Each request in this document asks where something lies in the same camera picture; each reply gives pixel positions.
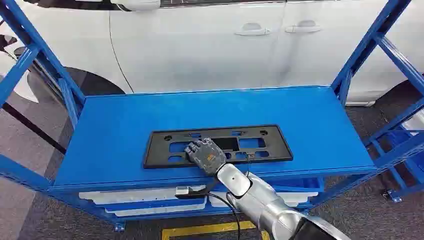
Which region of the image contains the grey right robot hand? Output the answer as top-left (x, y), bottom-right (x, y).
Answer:
top-left (184, 137), bottom-right (228, 177)

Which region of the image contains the blue wheeled cart frame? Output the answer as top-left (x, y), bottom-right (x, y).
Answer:
top-left (370, 125), bottom-right (424, 204)

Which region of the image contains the black license plate frame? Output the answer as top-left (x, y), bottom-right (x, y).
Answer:
top-left (143, 124), bottom-right (294, 170)

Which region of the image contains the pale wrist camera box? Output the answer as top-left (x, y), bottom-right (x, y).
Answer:
top-left (215, 163), bottom-right (252, 199)

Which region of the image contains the white car door handle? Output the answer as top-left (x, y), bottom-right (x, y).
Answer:
top-left (284, 20), bottom-right (323, 34)
top-left (234, 22), bottom-right (273, 37)

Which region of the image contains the white car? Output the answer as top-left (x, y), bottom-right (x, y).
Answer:
top-left (0, 0), bottom-right (424, 108)

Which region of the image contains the black cable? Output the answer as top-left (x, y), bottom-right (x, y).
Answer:
top-left (174, 180), bottom-right (241, 240)

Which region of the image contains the blue metal shelf rack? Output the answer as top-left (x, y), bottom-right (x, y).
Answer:
top-left (0, 0), bottom-right (424, 233)

